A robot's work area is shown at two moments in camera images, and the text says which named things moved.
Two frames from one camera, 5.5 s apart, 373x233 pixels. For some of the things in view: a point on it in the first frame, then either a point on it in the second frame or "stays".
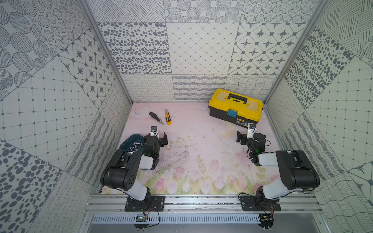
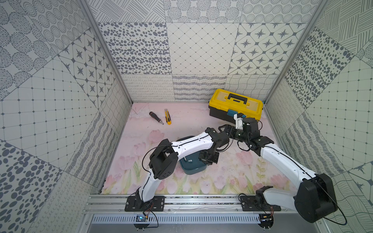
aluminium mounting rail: [202, 204] stays
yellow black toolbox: [234, 108] stays
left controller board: [141, 218] stays
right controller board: [266, 221] stays
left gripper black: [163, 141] to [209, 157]
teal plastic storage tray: [136, 143] to [190, 163]
